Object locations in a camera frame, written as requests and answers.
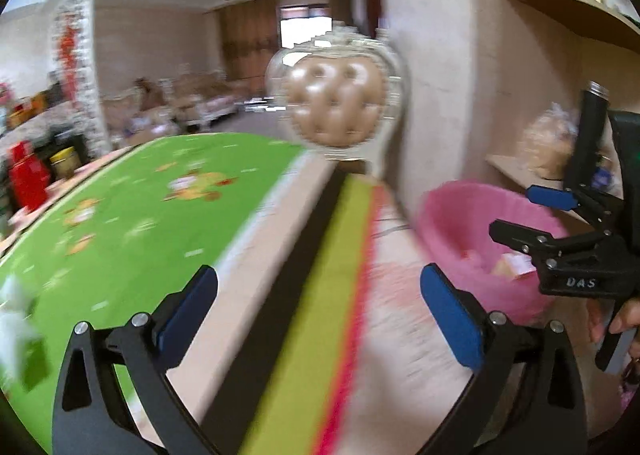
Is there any crumpled white tissue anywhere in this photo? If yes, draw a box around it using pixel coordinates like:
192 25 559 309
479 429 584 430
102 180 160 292
0 275 43 381

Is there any beige tufted carved chair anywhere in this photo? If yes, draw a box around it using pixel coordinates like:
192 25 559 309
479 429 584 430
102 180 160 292
263 25 408 176

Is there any dark jar with yellow lid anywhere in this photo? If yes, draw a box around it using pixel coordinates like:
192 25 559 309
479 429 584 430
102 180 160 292
49 146 81 181

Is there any low wooden shelf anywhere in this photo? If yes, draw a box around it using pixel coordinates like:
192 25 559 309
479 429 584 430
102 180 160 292
485 152 626 226

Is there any carved beige armchair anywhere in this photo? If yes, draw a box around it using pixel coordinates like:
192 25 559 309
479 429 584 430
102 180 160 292
100 78 176 136

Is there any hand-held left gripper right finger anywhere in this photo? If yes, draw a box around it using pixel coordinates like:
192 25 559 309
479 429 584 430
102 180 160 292
412 262 588 455

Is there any pink trash bin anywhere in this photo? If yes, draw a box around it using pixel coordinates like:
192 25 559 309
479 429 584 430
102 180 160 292
417 180 571 323

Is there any carved beige sofa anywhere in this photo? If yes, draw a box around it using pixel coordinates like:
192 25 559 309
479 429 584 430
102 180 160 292
165 70 251 131

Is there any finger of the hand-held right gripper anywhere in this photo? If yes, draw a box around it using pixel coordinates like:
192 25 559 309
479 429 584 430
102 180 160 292
489 219 612 269
526 82 626 233

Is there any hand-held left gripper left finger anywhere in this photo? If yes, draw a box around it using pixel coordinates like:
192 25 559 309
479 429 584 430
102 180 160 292
51 265 221 455

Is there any clear bag of bread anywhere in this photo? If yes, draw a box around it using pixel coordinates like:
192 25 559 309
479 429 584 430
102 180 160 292
517 102 581 178

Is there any wooden wall shelf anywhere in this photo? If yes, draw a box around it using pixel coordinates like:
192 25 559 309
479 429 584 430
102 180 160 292
497 0 640 41

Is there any red thermos flask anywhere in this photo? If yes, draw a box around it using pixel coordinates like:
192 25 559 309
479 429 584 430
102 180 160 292
7 140 53 211

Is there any person's right hand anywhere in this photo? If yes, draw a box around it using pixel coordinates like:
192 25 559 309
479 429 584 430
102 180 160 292
587 296 640 346

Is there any white lattice panel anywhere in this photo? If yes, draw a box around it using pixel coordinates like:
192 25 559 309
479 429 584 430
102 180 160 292
50 0 113 161

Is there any red knot ornament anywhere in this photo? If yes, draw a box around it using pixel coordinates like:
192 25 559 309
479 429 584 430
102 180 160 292
57 22 81 91

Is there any brown patterned curtain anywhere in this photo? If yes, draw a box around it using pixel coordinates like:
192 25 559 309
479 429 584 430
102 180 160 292
220 0 278 81

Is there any window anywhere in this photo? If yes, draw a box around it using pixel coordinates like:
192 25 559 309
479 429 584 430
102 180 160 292
279 5 333 53

